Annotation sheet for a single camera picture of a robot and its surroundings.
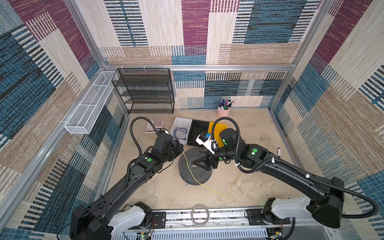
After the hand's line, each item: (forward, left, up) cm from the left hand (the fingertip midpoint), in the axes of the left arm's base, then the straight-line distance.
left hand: (185, 142), depth 77 cm
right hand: (-11, -6, +3) cm, 13 cm away
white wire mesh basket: (+5, +46, +13) cm, 48 cm away
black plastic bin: (+24, -7, -18) cm, 31 cm away
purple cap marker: (+38, -24, -10) cm, 46 cm away
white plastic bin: (+32, +5, -22) cm, 39 cm away
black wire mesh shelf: (+48, +29, -4) cm, 56 cm away
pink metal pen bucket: (+33, -25, -14) cm, 44 cm away
